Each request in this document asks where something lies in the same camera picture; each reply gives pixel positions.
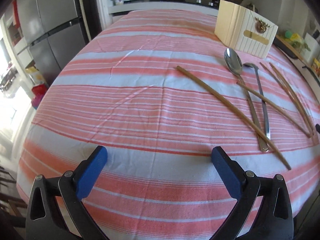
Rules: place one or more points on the yellow snack packet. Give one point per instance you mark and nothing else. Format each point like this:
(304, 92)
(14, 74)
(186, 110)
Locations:
(316, 67)

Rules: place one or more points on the yellow green produce bag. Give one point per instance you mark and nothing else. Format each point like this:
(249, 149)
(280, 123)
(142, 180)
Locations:
(296, 41)

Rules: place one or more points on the glass french press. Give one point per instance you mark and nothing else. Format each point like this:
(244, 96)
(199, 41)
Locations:
(251, 7)

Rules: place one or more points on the wooden cutting board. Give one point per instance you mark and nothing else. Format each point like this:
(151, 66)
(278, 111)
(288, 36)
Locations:
(288, 49)

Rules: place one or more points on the grey refrigerator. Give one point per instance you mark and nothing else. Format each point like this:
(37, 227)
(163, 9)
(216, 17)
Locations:
(54, 31)

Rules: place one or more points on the large silver spoon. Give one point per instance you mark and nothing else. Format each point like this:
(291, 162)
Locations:
(234, 65)

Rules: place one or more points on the wooden chopstick across spoons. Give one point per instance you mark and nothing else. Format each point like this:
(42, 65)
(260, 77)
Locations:
(276, 107)

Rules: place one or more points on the red bag on floor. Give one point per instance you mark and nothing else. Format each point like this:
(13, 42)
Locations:
(39, 92)

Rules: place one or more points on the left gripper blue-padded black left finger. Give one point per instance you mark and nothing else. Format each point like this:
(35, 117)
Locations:
(44, 218)

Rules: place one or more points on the small silver spoon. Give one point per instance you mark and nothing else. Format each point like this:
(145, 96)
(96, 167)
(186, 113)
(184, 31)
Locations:
(265, 113)

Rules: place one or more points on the cream utensil holder box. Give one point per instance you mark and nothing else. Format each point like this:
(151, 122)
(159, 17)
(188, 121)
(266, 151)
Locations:
(244, 30)

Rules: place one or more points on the pink white striped tablecloth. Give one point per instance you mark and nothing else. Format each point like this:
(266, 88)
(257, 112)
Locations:
(123, 91)

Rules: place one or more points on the long wooden chopstick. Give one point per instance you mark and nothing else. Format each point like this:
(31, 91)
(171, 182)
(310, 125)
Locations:
(237, 112)

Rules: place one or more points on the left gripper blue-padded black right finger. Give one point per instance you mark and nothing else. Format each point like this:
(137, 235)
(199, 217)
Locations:
(274, 219)

